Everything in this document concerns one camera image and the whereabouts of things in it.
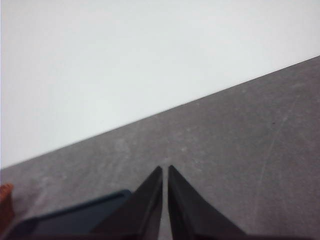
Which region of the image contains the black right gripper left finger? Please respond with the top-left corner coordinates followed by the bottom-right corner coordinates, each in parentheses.
top-left (87, 165), bottom-right (164, 240)

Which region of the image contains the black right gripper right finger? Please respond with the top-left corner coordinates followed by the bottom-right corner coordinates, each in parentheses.
top-left (167, 164), bottom-right (249, 240)

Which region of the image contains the dark rectangular tray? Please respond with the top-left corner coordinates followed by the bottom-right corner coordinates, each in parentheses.
top-left (0, 189), bottom-right (134, 240)

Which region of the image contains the brown wicker basket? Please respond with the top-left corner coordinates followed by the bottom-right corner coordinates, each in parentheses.
top-left (0, 182), bottom-right (15, 227)

